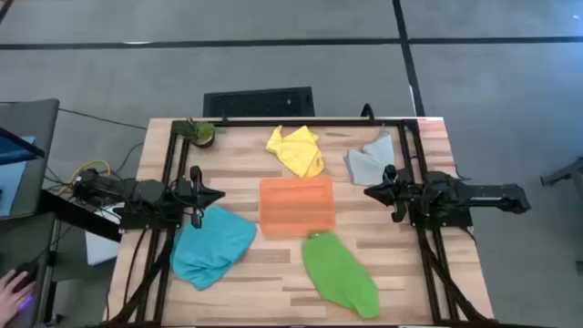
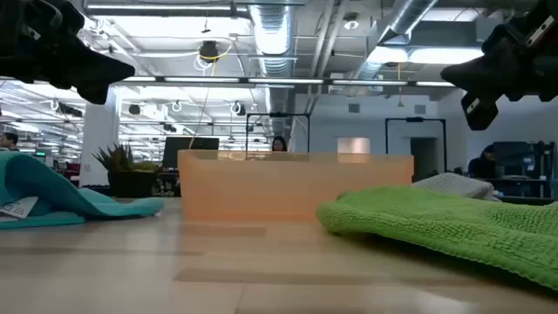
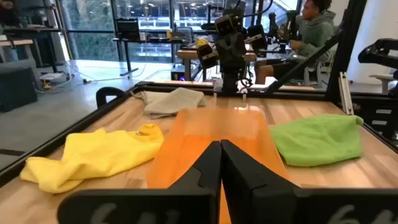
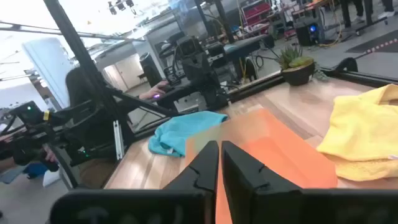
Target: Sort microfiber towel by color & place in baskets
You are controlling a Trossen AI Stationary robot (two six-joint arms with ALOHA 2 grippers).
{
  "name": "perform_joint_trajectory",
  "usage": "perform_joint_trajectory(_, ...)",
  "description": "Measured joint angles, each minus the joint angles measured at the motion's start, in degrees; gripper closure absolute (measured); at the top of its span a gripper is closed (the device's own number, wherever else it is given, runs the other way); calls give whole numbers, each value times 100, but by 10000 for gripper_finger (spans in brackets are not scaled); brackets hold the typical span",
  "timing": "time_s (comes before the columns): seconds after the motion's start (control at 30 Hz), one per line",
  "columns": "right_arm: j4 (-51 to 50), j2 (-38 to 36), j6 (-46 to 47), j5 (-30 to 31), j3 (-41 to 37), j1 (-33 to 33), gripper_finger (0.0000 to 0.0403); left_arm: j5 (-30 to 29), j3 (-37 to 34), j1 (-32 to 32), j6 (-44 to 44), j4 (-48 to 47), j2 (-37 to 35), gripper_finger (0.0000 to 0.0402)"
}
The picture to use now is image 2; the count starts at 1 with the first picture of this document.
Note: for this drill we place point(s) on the dark equipment shelf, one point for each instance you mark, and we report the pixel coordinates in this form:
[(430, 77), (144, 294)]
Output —
[(514, 152)]

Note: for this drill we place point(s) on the white square pillar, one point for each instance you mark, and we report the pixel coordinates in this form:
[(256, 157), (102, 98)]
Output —
[(100, 131)]

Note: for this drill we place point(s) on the teal microfiber towel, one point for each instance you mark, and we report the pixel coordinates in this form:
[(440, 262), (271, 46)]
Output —
[(52, 187)]

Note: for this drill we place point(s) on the person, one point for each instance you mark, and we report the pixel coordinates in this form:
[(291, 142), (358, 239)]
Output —
[(481, 165), (8, 141), (279, 145)]

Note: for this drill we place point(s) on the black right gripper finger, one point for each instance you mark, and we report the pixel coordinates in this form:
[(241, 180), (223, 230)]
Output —
[(481, 114), (484, 72)]

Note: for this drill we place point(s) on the silver round ventilation duct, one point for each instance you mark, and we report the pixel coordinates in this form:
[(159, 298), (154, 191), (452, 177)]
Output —
[(272, 30), (405, 17)]

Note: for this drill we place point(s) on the black ceiling-hung device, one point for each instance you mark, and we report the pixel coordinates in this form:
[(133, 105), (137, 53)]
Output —
[(209, 50)]

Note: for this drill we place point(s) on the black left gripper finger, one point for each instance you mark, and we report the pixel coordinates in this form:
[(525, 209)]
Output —
[(96, 70), (93, 93)]

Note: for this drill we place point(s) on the long ceiling light strip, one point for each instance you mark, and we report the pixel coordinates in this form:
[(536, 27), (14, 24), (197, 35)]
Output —
[(283, 81)]

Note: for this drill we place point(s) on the green microfiber towel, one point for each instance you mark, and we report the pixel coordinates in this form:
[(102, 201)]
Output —
[(436, 222)]

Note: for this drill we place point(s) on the orange translucent plastic basket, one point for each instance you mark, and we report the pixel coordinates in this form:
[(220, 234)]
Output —
[(261, 187)]

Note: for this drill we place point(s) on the potted succulent plant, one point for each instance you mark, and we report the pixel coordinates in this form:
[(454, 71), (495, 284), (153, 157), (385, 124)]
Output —
[(131, 183)]

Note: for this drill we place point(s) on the dark door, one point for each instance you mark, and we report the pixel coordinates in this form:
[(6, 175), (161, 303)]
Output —
[(423, 157)]

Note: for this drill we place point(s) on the black computer monitor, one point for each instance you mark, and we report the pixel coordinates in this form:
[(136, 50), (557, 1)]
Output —
[(192, 143)]

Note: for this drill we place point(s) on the grey waffle-weave towel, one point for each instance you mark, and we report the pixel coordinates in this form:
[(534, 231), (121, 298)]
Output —
[(453, 183)]

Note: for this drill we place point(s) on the black metal gantry frame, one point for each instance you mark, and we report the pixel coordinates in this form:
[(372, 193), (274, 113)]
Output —
[(414, 119), (279, 114)]

